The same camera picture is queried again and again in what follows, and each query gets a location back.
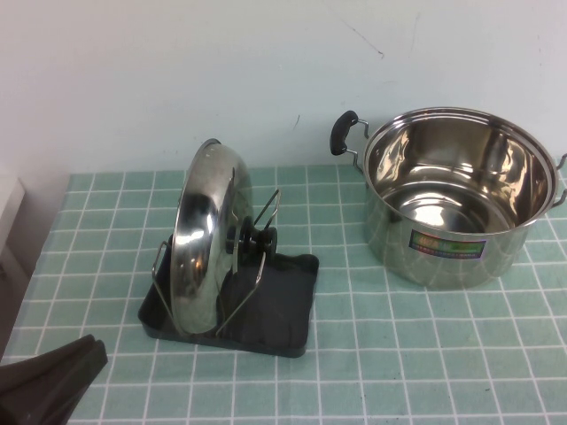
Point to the stainless steel cooking pot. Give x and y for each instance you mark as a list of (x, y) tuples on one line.
[(443, 265)]

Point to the stainless steel pot lid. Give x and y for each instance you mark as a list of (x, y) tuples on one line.
[(199, 248)]

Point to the green checked tablecloth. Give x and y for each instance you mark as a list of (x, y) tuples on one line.
[(398, 354)]

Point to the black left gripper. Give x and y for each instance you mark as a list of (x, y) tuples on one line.
[(26, 407)]

